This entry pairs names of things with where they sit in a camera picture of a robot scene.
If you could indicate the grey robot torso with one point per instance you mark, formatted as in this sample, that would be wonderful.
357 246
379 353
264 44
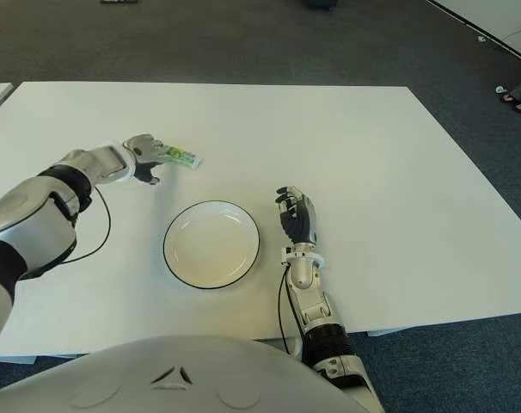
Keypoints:
174 374

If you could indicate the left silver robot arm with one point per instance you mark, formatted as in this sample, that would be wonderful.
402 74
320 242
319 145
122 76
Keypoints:
32 223

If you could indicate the small white round object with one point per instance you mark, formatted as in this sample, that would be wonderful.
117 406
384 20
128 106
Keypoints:
500 89

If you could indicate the white plate with black rim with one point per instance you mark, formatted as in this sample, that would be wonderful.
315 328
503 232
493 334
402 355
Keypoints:
211 245

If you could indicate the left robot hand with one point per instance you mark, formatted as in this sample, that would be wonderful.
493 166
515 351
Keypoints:
144 148

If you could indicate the sandalled foot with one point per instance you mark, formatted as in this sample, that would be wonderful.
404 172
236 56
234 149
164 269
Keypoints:
516 104

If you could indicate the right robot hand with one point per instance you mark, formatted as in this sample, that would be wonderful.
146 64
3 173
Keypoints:
301 219

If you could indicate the white plug on floor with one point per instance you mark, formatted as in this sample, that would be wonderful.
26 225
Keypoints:
481 39

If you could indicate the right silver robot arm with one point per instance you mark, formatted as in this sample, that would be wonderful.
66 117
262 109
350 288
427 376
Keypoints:
325 327

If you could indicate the green white toothpaste tube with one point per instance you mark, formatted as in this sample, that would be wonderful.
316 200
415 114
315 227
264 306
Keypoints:
182 155

